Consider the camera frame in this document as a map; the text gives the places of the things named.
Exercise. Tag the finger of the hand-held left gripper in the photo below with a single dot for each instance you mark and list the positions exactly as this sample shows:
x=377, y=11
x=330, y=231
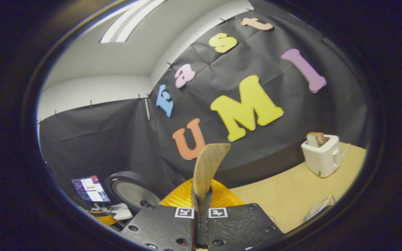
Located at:
x=107, y=219

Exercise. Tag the white toaster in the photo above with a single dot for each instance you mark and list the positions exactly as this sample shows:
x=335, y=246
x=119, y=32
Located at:
x=323, y=158

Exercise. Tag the black silver rice cooker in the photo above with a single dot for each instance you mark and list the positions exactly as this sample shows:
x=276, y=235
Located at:
x=133, y=191

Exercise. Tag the wooden spoon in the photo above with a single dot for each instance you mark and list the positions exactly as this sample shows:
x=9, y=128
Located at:
x=208, y=167

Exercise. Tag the ceiling light panel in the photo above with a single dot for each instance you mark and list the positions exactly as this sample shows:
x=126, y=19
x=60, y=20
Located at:
x=131, y=19

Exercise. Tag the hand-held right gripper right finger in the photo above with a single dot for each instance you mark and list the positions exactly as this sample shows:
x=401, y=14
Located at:
x=239, y=226

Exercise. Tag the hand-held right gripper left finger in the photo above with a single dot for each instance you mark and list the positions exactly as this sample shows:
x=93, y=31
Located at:
x=162, y=226

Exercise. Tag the white side table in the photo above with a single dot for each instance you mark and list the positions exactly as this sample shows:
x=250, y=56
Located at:
x=120, y=211

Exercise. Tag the toast bread slice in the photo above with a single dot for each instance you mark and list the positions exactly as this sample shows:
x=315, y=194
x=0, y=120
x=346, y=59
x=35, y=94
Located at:
x=315, y=139

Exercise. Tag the computer monitor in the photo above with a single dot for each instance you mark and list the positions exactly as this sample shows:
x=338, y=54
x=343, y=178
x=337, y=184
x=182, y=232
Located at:
x=91, y=190

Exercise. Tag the clear chopstick holder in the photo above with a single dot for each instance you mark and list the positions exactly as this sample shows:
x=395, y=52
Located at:
x=321, y=207

